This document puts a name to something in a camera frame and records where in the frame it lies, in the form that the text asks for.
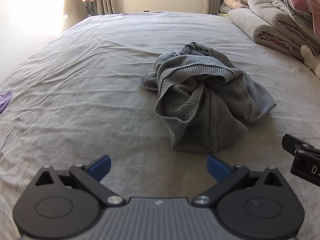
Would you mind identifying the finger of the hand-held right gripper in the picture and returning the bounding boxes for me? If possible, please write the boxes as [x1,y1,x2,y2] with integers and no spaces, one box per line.
[282,134,320,158]

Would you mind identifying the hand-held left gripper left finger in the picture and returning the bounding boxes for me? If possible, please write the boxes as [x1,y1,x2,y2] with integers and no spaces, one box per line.
[34,154,126,207]

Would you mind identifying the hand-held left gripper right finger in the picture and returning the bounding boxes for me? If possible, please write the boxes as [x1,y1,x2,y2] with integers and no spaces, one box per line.
[192,155,284,207]

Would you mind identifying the grey knit sweater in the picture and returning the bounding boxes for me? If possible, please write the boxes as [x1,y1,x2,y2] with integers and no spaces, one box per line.
[140,42,277,153]

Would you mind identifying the white plush toy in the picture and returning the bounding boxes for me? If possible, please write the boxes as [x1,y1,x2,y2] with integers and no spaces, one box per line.
[300,45,320,78]

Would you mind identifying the purple cloth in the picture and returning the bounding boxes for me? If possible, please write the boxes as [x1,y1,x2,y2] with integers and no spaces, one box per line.
[0,89,12,114]

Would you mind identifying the folded grey quilt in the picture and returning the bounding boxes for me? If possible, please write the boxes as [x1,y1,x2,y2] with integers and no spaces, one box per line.
[247,0,320,53]
[228,9,308,60]

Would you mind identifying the folded pink blanket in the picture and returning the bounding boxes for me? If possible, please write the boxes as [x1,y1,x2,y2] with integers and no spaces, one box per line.
[220,0,248,15]

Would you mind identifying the grey hanging bag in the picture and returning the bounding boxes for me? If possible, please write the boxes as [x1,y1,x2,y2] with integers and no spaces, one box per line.
[85,1,95,17]

